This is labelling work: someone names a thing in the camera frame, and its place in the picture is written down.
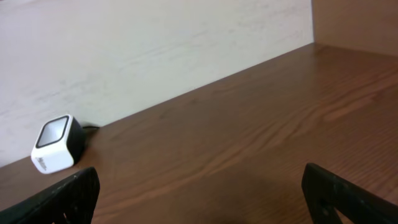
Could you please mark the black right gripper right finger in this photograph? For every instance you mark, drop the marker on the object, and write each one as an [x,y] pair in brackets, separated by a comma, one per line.
[327,194]

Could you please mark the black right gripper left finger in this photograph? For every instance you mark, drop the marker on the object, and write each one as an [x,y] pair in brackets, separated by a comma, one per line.
[72,200]

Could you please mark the white barcode scanner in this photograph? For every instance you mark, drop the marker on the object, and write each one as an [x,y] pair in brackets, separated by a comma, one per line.
[59,145]

